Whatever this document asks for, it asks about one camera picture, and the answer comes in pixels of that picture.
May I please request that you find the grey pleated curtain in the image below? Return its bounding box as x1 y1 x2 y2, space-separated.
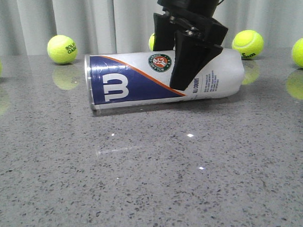
0 0 303 56

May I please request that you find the centre back tennis ball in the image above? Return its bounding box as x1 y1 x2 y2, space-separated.
148 33 155 51

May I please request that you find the right Wilson tennis ball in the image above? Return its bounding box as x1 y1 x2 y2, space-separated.
232 30 264 59

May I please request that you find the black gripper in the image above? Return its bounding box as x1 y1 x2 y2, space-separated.
153 0 228 91

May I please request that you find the Roland Garros tennis ball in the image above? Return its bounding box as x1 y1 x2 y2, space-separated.
47 35 78 64

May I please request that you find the white blue tennis ball can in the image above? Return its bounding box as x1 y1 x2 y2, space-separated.
85 49 245 110

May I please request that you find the far right tennis ball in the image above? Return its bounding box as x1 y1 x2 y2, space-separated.
292 37 303 68

